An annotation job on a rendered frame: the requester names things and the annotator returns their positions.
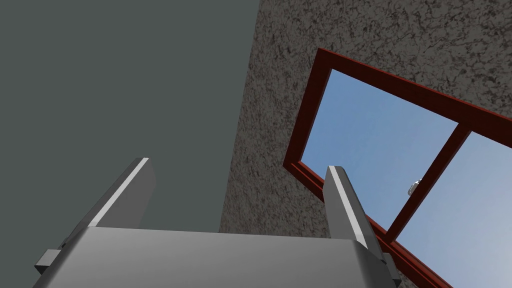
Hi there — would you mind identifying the red framed window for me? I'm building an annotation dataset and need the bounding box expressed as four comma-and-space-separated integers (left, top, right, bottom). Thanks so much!
282, 47, 512, 288

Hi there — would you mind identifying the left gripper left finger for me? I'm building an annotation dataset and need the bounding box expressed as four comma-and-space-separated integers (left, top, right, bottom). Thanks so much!
59, 157, 157, 250

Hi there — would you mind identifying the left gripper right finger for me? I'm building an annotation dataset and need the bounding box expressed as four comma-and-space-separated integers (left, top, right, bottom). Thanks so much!
322, 165, 386, 265

